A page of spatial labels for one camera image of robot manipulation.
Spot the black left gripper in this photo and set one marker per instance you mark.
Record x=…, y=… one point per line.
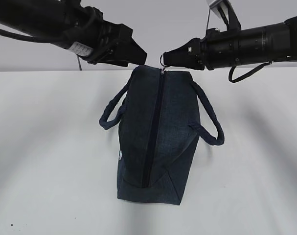
x=96, y=40

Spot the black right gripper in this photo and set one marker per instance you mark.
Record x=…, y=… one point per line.
x=216, y=50

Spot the navy blue lunch bag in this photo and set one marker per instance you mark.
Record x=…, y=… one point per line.
x=161, y=115

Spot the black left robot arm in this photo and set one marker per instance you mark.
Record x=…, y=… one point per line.
x=38, y=21

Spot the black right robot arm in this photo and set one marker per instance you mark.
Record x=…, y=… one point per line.
x=271, y=43

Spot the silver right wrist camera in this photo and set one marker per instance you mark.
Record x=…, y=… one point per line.
x=224, y=10

